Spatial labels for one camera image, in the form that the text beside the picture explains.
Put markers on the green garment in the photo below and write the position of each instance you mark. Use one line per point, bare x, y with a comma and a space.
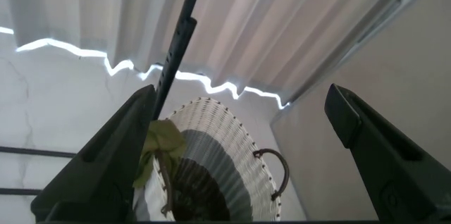
163, 139

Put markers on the white curtain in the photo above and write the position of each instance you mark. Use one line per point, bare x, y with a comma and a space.
264, 41

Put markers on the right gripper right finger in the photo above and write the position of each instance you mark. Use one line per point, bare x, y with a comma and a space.
398, 174

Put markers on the black clothes rack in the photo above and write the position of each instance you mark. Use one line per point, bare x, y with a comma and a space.
178, 44

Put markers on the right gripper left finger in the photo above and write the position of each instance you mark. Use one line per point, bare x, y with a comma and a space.
98, 171

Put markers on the white laundry basket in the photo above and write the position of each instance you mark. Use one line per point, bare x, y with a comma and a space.
218, 122

